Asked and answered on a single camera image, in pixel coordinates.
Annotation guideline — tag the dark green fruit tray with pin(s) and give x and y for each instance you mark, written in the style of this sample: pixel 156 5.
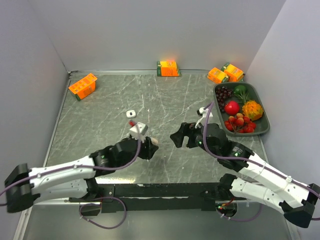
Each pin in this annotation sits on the dark green fruit tray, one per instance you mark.
pixel 262 124

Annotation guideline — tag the orange box right front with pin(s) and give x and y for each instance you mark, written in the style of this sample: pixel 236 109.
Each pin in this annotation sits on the orange box right front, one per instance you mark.
pixel 217 76

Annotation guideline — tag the green lime with leaves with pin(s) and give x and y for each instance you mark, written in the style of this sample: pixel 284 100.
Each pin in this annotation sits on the green lime with leaves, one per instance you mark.
pixel 241 92

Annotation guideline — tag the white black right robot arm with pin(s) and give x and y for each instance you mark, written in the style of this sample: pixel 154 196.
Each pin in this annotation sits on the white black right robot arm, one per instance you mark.
pixel 294 199

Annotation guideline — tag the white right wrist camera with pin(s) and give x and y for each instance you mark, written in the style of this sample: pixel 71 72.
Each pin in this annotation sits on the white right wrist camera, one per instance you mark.
pixel 202 113

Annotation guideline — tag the white earbud charging case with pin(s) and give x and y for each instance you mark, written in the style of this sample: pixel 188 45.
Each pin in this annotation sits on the white earbud charging case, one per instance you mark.
pixel 131 114

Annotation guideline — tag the orange box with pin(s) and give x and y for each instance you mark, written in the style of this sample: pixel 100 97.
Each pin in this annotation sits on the orange box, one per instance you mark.
pixel 234 74
pixel 168 69
pixel 83 87
pixel 217 76

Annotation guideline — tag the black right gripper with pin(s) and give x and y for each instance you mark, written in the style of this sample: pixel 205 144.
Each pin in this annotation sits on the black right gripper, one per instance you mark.
pixel 189 130

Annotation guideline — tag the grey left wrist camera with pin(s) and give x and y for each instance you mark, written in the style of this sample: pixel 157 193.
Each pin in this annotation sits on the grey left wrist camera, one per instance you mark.
pixel 138 130

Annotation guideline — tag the orange spiky fruit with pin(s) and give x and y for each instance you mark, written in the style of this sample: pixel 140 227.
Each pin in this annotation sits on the orange spiky fruit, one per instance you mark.
pixel 253 110

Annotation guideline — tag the orange box centre back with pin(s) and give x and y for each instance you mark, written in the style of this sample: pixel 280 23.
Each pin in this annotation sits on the orange box centre back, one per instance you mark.
pixel 168 69

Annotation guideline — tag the red apple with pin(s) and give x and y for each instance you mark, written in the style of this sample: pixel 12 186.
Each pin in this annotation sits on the red apple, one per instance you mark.
pixel 232 108

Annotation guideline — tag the dark purple grape bunch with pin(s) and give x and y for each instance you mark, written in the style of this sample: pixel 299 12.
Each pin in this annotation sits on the dark purple grape bunch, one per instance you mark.
pixel 223 94

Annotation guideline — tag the orange box right back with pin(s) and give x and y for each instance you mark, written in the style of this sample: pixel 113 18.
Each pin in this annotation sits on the orange box right back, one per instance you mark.
pixel 234 74

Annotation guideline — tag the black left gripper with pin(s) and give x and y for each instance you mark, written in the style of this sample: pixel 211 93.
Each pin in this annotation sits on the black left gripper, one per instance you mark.
pixel 149 151

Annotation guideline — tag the orange box far left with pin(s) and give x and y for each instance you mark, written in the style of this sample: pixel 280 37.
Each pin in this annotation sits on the orange box far left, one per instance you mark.
pixel 83 87

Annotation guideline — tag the red yellow cherry bunch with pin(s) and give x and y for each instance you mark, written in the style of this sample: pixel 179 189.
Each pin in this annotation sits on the red yellow cherry bunch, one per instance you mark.
pixel 240 124

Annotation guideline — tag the beige earbud charging case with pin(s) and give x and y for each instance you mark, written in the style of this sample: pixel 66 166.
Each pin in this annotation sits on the beige earbud charging case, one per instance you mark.
pixel 154 141

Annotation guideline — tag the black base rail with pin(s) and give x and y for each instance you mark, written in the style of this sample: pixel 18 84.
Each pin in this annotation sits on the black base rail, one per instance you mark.
pixel 159 196

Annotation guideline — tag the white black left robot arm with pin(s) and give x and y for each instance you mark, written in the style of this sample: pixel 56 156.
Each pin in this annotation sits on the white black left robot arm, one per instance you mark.
pixel 26 186

